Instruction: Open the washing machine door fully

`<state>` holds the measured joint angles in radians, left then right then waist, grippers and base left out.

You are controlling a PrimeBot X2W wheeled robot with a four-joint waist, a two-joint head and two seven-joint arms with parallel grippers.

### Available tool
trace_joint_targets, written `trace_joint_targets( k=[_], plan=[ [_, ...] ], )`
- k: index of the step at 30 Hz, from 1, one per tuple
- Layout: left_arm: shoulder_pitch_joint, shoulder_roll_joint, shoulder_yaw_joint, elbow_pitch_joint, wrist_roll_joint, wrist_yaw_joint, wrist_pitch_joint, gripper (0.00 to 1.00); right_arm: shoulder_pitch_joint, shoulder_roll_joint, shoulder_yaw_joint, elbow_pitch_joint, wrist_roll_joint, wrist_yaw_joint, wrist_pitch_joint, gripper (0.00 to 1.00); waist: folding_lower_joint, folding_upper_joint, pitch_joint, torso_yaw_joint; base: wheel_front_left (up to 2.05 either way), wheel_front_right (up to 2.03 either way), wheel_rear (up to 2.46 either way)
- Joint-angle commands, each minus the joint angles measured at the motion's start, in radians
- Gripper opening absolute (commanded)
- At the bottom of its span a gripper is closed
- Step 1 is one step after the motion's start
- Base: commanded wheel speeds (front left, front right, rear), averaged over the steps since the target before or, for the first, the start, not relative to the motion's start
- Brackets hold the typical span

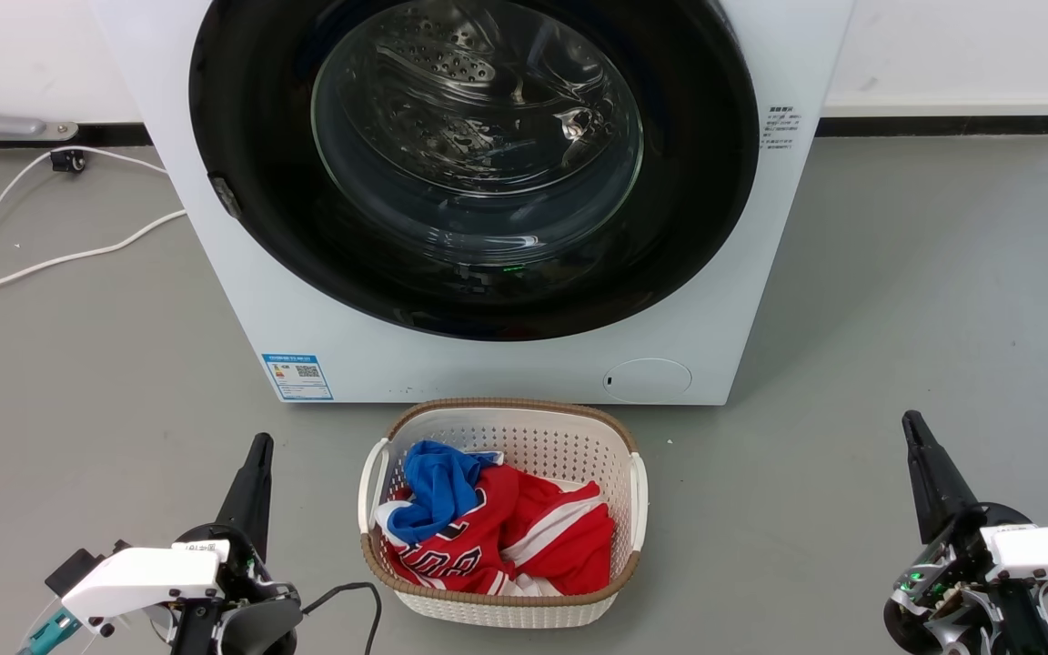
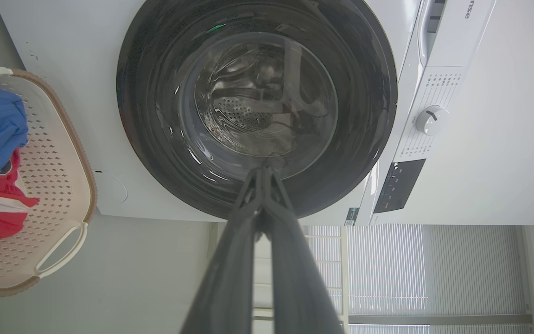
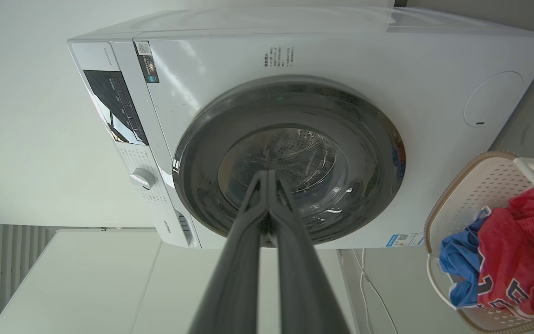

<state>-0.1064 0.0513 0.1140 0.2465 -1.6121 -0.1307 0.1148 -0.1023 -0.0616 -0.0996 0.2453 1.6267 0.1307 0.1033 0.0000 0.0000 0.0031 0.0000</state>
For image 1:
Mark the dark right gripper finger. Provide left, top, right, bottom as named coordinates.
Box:
left=902, top=410, right=980, bottom=545

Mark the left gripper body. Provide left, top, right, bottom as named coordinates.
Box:
left=62, top=523, right=302, bottom=629

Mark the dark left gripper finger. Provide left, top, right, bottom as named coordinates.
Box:
left=215, top=433, right=275, bottom=560

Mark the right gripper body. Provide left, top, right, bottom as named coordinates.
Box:
left=883, top=500, right=1048, bottom=655

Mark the black round glass washer door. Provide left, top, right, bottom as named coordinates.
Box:
left=188, top=0, right=761, bottom=343

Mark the white front-load washing machine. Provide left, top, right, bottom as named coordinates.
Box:
left=92, top=0, right=855, bottom=407

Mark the blue energy label sticker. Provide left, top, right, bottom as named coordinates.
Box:
left=262, top=354, right=335, bottom=402

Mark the blue cloth garment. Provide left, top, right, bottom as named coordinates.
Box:
left=388, top=440, right=504, bottom=545

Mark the white woven-rim laundry basket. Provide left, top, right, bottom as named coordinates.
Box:
left=358, top=398, right=650, bottom=630

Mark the round white filter cover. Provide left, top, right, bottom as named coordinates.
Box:
left=603, top=358, right=693, bottom=404

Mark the red basketball jersey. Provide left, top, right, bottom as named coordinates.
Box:
left=376, top=462, right=617, bottom=597

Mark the teal cable connector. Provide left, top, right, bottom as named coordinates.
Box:
left=16, top=610, right=84, bottom=655

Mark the white floor cable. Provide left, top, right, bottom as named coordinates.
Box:
left=0, top=146, right=186, bottom=479

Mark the white wall baseboard ledge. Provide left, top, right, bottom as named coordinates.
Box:
left=822, top=91, right=1048, bottom=117

